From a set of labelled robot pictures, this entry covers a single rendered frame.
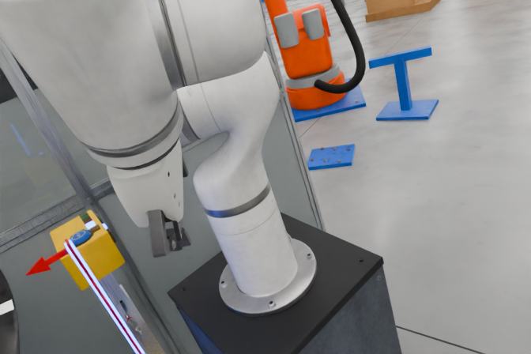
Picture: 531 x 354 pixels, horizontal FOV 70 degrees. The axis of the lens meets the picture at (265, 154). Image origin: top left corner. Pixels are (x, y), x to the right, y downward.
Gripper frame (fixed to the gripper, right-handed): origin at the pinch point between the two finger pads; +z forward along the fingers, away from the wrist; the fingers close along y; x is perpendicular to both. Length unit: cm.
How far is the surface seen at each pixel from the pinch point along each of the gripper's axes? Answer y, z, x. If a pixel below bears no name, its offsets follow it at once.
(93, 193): -42, 68, -41
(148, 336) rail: 6.7, 44.9, -15.4
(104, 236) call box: -11.9, 33.7, -21.8
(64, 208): -37, 66, -48
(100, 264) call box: -7.4, 37.3, -23.6
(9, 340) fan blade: 10.5, 9.5, -22.5
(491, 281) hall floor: -7, 129, 109
